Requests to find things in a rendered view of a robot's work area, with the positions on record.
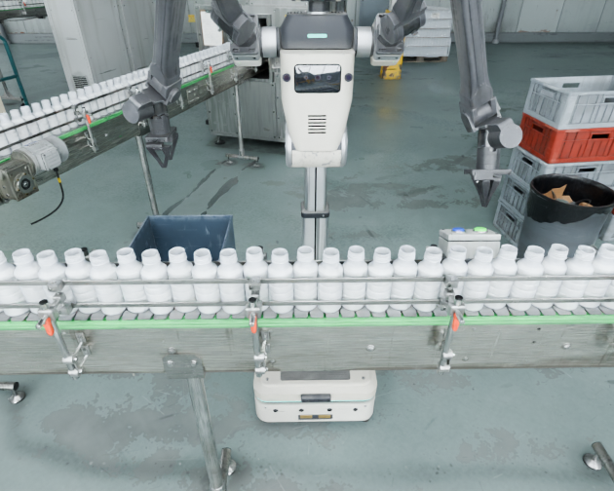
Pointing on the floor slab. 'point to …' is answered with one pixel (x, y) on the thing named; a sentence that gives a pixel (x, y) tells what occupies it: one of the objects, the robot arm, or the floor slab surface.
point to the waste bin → (564, 213)
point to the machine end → (257, 117)
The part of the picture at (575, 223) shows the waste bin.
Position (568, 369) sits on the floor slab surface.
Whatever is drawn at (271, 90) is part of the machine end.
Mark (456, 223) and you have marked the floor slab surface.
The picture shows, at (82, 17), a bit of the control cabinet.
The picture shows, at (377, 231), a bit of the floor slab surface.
